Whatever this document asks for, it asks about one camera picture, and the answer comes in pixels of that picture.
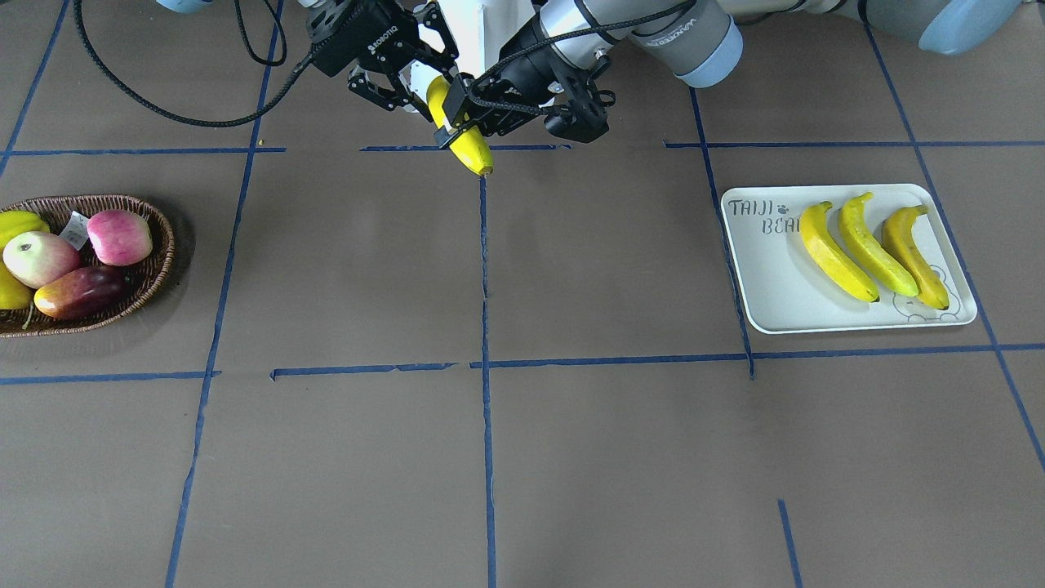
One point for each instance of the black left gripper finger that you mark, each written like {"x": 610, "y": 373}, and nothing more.
{"x": 491, "y": 108}
{"x": 583, "y": 116}

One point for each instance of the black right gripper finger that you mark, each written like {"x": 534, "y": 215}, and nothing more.
{"x": 434, "y": 29}
{"x": 390, "y": 99}

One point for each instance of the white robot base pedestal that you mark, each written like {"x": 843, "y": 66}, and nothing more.
{"x": 481, "y": 29}

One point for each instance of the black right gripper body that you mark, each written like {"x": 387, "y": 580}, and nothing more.
{"x": 365, "y": 42}

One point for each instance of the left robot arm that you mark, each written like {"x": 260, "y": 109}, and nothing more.
{"x": 701, "y": 42}

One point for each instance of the pink red apple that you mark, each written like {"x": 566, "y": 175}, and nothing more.
{"x": 119, "y": 237}

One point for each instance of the dark red apple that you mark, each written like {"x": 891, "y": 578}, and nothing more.
{"x": 83, "y": 292}

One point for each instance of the white bear tray plate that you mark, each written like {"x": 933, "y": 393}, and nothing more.
{"x": 784, "y": 291}

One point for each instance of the yellow lemon fruit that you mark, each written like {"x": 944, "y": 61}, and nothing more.
{"x": 14, "y": 295}

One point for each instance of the pale yellow apple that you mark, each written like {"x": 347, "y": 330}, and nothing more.
{"x": 37, "y": 258}

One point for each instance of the ripe yellow banana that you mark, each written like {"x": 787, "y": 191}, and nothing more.
{"x": 898, "y": 240}

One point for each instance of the wicker fruit basket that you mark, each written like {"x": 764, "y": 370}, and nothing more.
{"x": 145, "y": 279}

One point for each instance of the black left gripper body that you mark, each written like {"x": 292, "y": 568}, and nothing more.
{"x": 531, "y": 59}

